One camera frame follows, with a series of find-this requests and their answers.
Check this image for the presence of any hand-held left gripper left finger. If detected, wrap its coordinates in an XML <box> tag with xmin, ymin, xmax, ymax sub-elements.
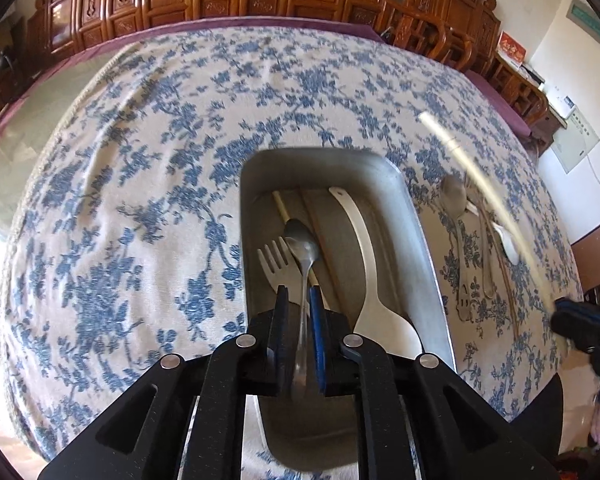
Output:
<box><xmin>37</xmin><ymin>285</ymin><xmax>293</xmax><ymax>480</ymax></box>

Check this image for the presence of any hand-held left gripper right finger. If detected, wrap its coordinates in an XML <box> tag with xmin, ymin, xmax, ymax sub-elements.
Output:
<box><xmin>307</xmin><ymin>285</ymin><xmax>520</xmax><ymax>480</ymax></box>

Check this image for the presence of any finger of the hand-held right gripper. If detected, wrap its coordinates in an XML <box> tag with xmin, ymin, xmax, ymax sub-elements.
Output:
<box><xmin>551</xmin><ymin>310</ymin><xmax>600</xmax><ymax>355</ymax></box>
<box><xmin>555</xmin><ymin>296</ymin><xmax>600</xmax><ymax>326</ymax></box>

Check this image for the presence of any white plastic fork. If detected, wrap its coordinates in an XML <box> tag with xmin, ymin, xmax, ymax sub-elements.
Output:
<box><xmin>257</xmin><ymin>239</ymin><xmax>301</xmax><ymax>307</ymax></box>

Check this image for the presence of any white plastic spoon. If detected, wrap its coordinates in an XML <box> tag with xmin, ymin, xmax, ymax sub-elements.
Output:
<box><xmin>492</xmin><ymin>222</ymin><xmax>522</xmax><ymax>267</ymax></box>
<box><xmin>328</xmin><ymin>186</ymin><xmax>423</xmax><ymax>361</ymax></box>

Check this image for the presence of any metal spoon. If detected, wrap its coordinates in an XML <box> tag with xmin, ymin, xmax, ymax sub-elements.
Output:
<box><xmin>439</xmin><ymin>175</ymin><xmax>476</xmax><ymax>322</ymax></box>
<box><xmin>283</xmin><ymin>218</ymin><xmax>322</xmax><ymax>396</ymax></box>

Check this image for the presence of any pale chopstick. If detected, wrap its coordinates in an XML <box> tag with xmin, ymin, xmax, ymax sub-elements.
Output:
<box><xmin>274</xmin><ymin>191</ymin><xmax>331</xmax><ymax>311</ymax></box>
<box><xmin>417</xmin><ymin>112</ymin><xmax>561</xmax><ymax>311</ymax></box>

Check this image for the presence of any rectangular metal tray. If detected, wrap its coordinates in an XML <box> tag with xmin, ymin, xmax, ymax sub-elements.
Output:
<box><xmin>240</xmin><ymin>146</ymin><xmax>457</xmax><ymax>472</ymax></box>

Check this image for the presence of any dark chopstick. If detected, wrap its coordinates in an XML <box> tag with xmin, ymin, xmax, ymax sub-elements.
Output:
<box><xmin>482</xmin><ymin>210</ymin><xmax>523</xmax><ymax>341</ymax></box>

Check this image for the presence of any metal fork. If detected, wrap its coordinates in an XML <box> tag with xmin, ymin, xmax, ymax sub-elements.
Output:
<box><xmin>465</xmin><ymin>187</ymin><xmax>498</xmax><ymax>300</ymax></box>

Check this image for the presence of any white electrical panel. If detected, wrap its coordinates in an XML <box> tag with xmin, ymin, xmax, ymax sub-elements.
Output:
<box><xmin>550</xmin><ymin>107</ymin><xmax>600</xmax><ymax>176</ymax></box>

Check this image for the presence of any wooden side table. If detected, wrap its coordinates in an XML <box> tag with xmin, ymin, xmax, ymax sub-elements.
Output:
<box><xmin>527</xmin><ymin>72</ymin><xmax>568</xmax><ymax>157</ymax></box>

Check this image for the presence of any white tabletop device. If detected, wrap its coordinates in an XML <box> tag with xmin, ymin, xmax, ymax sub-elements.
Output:
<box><xmin>550</xmin><ymin>95</ymin><xmax>578</xmax><ymax>116</ymax></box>

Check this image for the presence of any blue floral tablecloth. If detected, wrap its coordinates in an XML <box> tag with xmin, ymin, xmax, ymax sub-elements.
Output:
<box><xmin>0</xmin><ymin>25</ymin><xmax>583</xmax><ymax>480</ymax></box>

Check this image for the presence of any red printed card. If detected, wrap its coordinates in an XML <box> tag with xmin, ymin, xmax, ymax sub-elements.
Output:
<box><xmin>496</xmin><ymin>31</ymin><xmax>528</xmax><ymax>68</ymax></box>

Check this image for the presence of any carved wooden armchair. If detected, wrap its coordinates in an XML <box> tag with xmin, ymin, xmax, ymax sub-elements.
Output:
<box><xmin>380</xmin><ymin>0</ymin><xmax>551</xmax><ymax>141</ymax></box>

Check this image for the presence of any green framed wall box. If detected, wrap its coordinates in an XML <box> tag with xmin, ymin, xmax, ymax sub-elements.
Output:
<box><xmin>565</xmin><ymin>0</ymin><xmax>600</xmax><ymax>51</ymax></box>

